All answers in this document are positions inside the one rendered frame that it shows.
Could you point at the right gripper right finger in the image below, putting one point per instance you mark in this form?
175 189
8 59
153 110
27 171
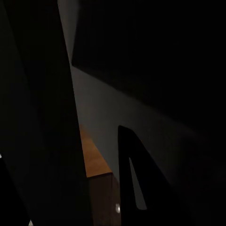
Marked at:
164 208

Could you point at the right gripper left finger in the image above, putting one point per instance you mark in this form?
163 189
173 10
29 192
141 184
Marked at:
12 210

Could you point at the keyboard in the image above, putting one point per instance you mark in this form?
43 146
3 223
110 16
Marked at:
40 139

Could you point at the cabinet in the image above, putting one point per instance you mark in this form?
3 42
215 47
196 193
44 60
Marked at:
104 188

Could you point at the desk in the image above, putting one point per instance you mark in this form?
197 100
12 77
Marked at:
157 67

